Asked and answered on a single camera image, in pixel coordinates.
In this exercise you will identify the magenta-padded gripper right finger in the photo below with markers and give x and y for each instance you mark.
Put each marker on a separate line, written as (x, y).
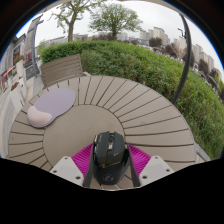
(153, 168)

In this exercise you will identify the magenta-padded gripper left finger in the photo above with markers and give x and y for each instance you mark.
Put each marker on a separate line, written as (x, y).
(68, 168)

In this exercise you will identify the black computer mouse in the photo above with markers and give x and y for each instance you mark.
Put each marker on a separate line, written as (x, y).
(109, 156)

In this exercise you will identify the lilac mouse pad with wrist rest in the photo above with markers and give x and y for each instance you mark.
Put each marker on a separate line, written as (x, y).
(55, 103)

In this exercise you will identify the white planter box with flowers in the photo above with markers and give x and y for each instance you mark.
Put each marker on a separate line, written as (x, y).
(16, 95)

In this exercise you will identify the slatted outdoor chair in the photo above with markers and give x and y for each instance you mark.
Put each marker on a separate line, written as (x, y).
(61, 70)

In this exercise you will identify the green hedge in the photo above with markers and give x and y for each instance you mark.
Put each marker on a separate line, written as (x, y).
(140, 66)

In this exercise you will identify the dark curved umbrella pole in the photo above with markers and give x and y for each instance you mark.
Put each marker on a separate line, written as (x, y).
(185, 66)

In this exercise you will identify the tall grey sign tower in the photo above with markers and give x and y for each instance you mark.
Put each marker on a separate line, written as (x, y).
(31, 43)

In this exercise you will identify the distant apartment buildings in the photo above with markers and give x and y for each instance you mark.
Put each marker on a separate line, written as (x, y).
(160, 33)

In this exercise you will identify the thin-crowned tree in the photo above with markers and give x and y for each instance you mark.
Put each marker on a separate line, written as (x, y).
(71, 26)

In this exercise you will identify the bushy round tree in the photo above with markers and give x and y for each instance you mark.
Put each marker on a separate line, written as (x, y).
(115, 18)

